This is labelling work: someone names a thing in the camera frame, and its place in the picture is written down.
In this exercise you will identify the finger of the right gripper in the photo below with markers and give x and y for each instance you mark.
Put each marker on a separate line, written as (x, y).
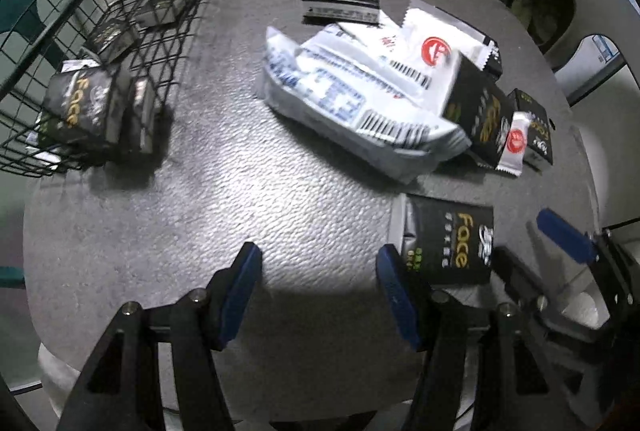
(613, 268)
(526, 290)

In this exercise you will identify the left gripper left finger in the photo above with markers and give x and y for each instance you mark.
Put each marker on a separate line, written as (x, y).
(119, 386)

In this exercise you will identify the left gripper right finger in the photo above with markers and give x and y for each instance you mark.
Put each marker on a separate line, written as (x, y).
(516, 387)

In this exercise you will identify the black Face tissue pack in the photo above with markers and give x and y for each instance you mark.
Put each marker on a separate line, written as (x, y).
(539, 152)
(111, 41)
(447, 242)
(159, 13)
(85, 107)
(481, 109)
(361, 11)

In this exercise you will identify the small white red sachet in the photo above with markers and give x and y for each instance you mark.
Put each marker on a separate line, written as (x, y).
(513, 142)

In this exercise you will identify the white sachet red logo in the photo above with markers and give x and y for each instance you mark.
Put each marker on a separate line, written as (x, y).
(429, 34)

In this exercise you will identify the white blue text packet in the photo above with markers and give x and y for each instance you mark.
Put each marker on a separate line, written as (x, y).
(386, 113)

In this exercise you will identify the black wire basket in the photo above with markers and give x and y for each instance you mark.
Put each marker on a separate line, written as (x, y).
(29, 61)

